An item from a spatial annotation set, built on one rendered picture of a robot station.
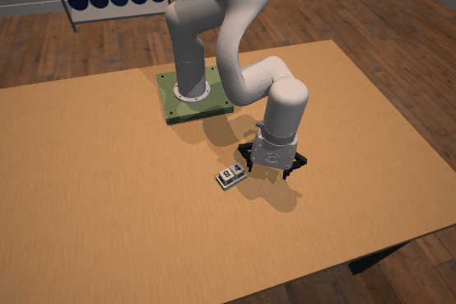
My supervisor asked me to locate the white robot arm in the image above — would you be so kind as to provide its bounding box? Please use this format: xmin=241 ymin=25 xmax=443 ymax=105
xmin=165 ymin=0 xmax=309 ymax=145

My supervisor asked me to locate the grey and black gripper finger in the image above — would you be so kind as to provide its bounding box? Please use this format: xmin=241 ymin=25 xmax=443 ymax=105
xmin=282 ymin=152 xmax=307 ymax=180
xmin=238 ymin=143 xmax=253 ymax=172

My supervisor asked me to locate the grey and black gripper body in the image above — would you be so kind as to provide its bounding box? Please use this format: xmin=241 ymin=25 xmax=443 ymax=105
xmin=250 ymin=128 xmax=298 ymax=170

